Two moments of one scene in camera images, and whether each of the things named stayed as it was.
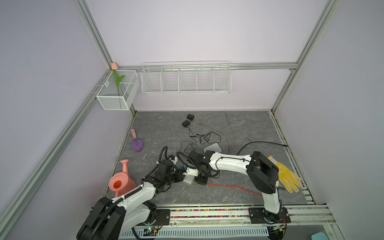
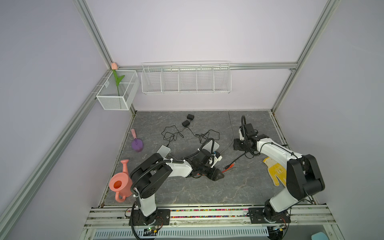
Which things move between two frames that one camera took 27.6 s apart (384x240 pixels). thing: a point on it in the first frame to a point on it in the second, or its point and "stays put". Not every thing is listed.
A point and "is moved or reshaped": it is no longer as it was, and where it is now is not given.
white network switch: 214,147 stays put
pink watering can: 121,183 stays put
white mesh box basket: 118,90 stays put
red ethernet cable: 236,187 is moved or reshaped
